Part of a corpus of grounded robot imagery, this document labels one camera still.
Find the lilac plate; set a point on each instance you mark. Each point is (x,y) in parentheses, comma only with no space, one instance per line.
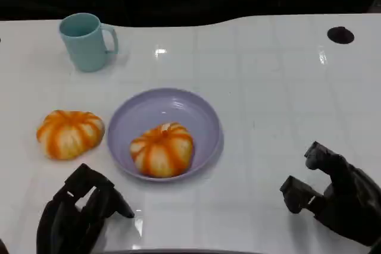
(166,105)

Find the orange white toy bread roll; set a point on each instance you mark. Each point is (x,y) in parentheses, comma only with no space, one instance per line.
(70,135)
(162,151)

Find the pale green mug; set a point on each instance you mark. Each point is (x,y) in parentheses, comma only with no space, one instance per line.
(84,48)

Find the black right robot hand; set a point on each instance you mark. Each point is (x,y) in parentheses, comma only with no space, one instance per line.
(351,203)

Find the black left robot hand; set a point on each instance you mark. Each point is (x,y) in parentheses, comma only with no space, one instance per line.
(65,227)

